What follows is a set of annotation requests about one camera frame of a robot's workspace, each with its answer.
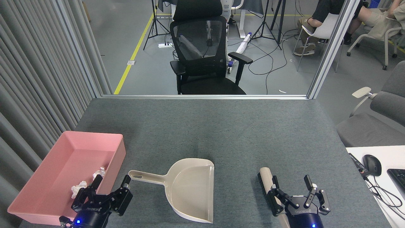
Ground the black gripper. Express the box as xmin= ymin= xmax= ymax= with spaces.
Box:
xmin=268 ymin=175 xmax=331 ymax=228
xmin=71 ymin=174 xmax=133 ymax=228

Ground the beige brush with black bristles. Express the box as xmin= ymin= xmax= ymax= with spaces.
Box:
xmin=257 ymin=167 xmax=290 ymax=228

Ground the beige plastic dustpan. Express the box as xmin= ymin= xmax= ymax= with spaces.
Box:
xmin=128 ymin=158 xmax=215 ymax=224

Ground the pink plastic bin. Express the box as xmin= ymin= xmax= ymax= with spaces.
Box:
xmin=7 ymin=131 xmax=126 ymax=228

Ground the black computer mouse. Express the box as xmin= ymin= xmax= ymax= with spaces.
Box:
xmin=362 ymin=154 xmax=382 ymax=177

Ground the white desk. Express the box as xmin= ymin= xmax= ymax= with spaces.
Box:
xmin=346 ymin=145 xmax=405 ymax=228

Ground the black keyboard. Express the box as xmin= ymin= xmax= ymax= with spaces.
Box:
xmin=387 ymin=168 xmax=405 ymax=200

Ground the grey office chair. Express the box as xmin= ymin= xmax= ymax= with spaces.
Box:
xmin=336 ymin=60 xmax=405 ymax=148

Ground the black mesh office chair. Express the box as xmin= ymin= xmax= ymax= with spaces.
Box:
xmin=170 ymin=0 xmax=253 ymax=95

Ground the grey curtain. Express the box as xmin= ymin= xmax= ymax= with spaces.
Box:
xmin=0 ymin=0 xmax=95 ymax=228

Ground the white wrapped roll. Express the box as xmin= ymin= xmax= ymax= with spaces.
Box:
xmin=236 ymin=32 xmax=252 ymax=55

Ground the white plastic chair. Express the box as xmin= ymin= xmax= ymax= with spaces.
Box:
xmin=293 ymin=13 xmax=344 ymax=73

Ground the white chair with wheels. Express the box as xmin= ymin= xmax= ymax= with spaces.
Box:
xmin=346 ymin=17 xmax=405 ymax=71

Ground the black tripod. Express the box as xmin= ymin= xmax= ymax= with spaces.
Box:
xmin=143 ymin=0 xmax=173 ymax=51
xmin=251 ymin=0 xmax=287 ymax=50

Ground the white desk leg column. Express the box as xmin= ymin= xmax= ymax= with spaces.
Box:
xmin=237 ymin=0 xmax=251 ymax=39

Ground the person in black shirt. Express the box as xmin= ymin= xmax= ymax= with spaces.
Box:
xmin=294 ymin=0 xmax=346 ymax=56

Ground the person in khaki shorts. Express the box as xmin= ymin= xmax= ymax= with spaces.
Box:
xmin=343 ymin=0 xmax=405 ymax=45

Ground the dark cloth cover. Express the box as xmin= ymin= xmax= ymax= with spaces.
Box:
xmin=242 ymin=0 xmax=265 ymax=18

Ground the white stand on wheels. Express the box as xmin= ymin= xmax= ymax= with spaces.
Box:
xmin=205 ymin=0 xmax=245 ymax=74

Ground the black desk cable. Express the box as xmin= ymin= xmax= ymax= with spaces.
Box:
xmin=364 ymin=176 xmax=405 ymax=211

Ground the black floor cable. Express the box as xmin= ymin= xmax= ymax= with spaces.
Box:
xmin=228 ymin=38 xmax=289 ymax=95

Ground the silver table edge rail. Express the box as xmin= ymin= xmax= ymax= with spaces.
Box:
xmin=101 ymin=94 xmax=309 ymax=100

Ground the silver slanted post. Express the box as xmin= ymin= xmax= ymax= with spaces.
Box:
xmin=307 ymin=0 xmax=362 ymax=99

